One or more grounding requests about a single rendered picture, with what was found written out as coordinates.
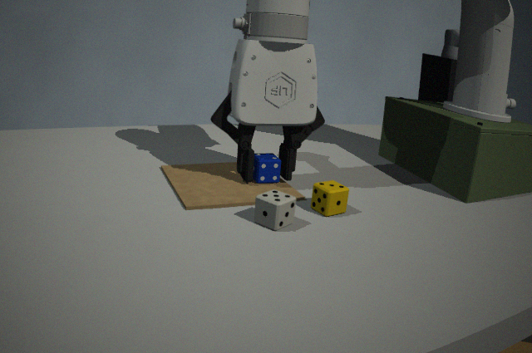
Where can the yellow die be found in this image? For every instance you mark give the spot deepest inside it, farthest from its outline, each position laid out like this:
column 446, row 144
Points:
column 329, row 198

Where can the blue die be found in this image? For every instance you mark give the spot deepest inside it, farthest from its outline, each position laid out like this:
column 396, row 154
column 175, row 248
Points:
column 266, row 168

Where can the tan flat mat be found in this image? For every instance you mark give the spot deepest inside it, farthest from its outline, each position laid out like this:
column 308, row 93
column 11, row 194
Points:
column 217, row 185

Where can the white die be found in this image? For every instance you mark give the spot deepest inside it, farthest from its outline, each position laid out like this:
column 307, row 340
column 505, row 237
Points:
column 274, row 209

